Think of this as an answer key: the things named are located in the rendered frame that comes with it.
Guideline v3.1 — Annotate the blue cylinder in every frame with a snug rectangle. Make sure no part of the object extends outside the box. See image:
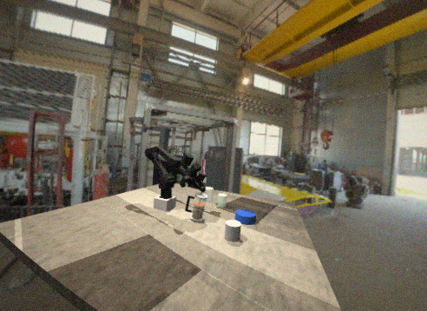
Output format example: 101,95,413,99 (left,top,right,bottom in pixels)
235,209,256,225

